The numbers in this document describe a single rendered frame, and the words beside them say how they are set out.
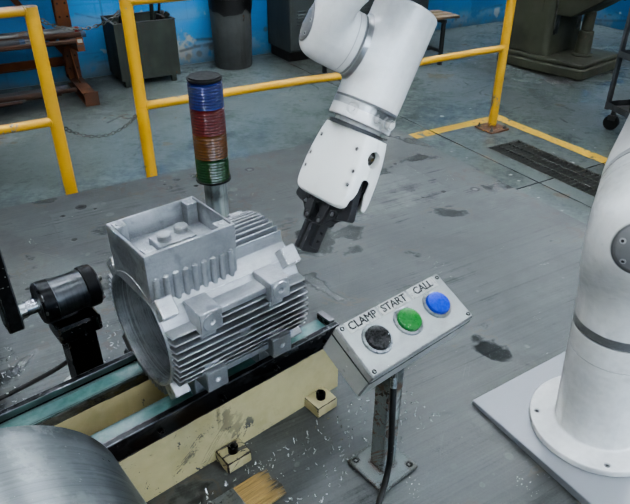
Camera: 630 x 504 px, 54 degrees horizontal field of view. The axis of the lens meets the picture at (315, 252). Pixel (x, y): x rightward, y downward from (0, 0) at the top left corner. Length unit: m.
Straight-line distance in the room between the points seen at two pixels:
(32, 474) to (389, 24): 0.60
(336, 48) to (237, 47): 5.08
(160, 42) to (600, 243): 4.99
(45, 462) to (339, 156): 0.49
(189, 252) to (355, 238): 0.72
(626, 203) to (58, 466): 0.57
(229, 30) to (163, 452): 5.14
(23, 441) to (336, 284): 0.83
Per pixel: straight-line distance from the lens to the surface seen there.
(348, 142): 0.78
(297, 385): 0.94
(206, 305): 0.73
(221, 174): 1.12
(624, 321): 0.83
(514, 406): 1.01
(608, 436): 0.95
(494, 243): 1.43
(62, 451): 0.51
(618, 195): 0.71
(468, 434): 0.97
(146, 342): 0.88
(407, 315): 0.71
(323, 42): 0.76
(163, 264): 0.72
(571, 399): 0.94
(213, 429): 0.88
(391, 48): 0.78
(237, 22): 5.78
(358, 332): 0.68
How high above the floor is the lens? 1.50
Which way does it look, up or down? 31 degrees down
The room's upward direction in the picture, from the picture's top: straight up
